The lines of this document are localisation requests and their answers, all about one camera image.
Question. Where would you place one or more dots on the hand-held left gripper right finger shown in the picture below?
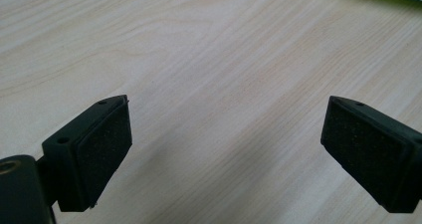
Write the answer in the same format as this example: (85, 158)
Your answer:
(371, 151)

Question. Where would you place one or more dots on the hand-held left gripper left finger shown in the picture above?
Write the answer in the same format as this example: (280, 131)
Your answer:
(89, 154)

